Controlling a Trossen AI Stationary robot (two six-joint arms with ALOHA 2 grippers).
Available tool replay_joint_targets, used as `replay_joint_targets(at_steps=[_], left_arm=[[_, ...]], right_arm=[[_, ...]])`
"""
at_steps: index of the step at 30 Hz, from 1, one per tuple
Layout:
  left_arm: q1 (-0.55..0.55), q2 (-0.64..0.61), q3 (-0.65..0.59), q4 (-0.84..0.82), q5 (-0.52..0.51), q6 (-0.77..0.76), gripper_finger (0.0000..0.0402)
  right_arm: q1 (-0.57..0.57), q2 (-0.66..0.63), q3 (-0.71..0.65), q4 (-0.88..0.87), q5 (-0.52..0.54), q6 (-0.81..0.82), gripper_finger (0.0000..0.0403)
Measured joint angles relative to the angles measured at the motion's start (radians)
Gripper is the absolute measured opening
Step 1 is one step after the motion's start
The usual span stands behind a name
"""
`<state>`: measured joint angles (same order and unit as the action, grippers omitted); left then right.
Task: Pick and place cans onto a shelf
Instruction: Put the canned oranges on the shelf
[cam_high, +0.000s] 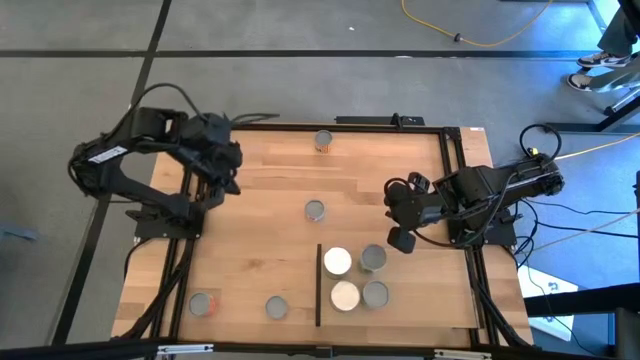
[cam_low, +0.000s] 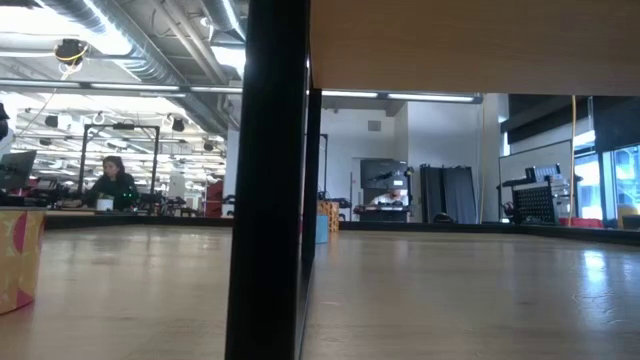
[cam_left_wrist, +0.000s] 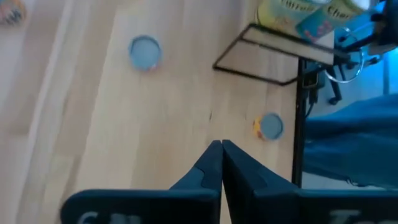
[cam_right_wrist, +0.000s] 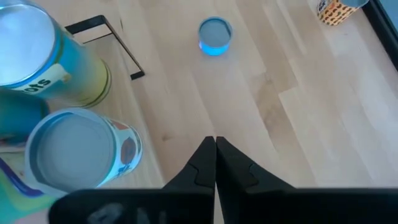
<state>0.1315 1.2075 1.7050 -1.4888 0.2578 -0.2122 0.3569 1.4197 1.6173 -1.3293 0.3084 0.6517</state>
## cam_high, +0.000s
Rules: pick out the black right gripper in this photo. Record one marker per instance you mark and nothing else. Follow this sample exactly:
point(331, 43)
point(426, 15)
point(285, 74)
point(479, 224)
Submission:
point(420, 210)

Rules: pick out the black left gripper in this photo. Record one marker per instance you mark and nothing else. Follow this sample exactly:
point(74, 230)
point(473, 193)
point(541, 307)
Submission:
point(217, 150)

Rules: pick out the Carrots can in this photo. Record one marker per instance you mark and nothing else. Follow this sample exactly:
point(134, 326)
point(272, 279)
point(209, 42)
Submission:
point(337, 260)

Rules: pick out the Cherries can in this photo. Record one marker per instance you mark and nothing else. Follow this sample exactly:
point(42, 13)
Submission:
point(344, 295)

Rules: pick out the small light blue can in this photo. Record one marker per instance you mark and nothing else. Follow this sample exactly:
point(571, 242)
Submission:
point(315, 209)

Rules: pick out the red and white labelled can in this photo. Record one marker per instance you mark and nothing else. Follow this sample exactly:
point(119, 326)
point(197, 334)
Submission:
point(201, 303)

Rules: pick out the can with red black letters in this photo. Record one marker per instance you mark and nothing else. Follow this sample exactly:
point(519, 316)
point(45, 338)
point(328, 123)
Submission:
point(323, 138)

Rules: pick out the yellow and pink can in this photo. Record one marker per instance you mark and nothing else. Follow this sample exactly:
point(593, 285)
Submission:
point(276, 307)

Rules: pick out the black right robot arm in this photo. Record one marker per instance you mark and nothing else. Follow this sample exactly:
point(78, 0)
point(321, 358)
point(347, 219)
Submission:
point(500, 185)

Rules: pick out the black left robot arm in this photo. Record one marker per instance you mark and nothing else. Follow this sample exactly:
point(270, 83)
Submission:
point(150, 195)

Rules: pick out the black shelf side panel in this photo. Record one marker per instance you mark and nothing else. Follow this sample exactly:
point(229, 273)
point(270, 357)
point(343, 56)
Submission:
point(318, 285)

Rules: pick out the black bar device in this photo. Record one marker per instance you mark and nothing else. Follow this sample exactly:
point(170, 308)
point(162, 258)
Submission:
point(370, 120)

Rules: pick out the white printed sheet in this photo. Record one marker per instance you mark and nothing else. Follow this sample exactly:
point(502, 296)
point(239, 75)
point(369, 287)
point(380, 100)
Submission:
point(545, 285)

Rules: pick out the blue tape scrap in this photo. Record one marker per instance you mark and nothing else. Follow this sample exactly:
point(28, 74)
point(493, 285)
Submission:
point(20, 233)

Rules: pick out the black stand base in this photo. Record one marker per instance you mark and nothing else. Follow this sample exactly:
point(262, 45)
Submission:
point(575, 127)

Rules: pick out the person's shoe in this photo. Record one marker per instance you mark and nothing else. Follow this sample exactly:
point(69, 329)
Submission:
point(580, 82)
point(602, 60)

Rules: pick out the black furniture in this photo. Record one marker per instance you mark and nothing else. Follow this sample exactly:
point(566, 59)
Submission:
point(625, 330)

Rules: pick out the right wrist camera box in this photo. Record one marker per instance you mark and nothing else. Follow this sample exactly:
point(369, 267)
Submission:
point(395, 192)

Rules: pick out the black aluminium table frame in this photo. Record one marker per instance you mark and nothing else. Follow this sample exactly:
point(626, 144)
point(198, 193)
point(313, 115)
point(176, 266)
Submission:
point(280, 127)

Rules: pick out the silver metal bracket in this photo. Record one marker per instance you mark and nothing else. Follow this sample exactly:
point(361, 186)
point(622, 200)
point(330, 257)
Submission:
point(462, 354)
point(185, 349)

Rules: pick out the black frame beam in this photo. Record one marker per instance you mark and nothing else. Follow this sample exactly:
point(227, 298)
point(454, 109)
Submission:
point(75, 350)

